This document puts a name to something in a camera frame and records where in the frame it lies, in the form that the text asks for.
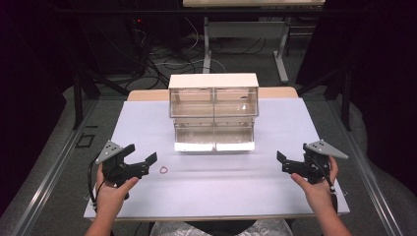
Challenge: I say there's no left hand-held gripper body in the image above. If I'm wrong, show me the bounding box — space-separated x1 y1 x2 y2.
95 141 150 189

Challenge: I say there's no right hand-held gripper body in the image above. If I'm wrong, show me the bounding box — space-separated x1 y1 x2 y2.
280 140 349 185

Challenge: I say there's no clear plastic drawer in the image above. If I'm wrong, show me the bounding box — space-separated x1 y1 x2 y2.
173 117 216 152
169 87 216 119
214 116 257 152
213 87 260 118

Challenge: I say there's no clear plastic drawer cabinet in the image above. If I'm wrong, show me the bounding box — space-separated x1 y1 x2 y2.
167 72 260 153

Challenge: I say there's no person's left hand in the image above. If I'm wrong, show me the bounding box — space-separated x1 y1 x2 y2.
94 162 141 214

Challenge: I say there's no person's right hand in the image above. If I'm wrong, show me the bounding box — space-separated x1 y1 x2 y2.
290 155 339 216

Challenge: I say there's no black metal stand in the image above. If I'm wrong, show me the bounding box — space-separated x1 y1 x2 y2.
295 63 354 133
72 63 130 131

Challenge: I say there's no pale lilac table mat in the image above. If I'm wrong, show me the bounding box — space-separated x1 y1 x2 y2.
83 97 351 221

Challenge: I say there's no person's white lace clothing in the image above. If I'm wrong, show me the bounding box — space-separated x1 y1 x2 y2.
149 218 295 236

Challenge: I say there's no dark cloth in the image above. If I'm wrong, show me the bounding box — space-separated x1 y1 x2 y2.
182 219 258 236

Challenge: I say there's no dark curtain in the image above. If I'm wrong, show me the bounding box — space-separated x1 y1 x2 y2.
295 0 417 198
0 0 80 217

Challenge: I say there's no dark computer tower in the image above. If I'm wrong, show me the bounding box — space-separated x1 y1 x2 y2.
81 15 146 76

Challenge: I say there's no white desk with metal legs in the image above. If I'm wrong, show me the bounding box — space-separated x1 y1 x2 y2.
182 0 327 85

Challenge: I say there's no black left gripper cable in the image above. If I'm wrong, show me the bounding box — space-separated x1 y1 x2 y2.
87 152 110 211

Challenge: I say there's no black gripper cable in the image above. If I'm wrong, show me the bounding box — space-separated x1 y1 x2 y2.
87 152 110 211
314 159 339 214

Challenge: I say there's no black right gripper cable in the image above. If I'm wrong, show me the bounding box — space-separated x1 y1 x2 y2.
314 159 339 214

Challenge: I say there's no aluminium floor rail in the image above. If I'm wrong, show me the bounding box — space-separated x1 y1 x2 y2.
327 98 405 236
11 98 100 236

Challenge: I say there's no tangle of floor cables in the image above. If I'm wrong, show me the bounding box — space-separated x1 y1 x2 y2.
131 18 268 91

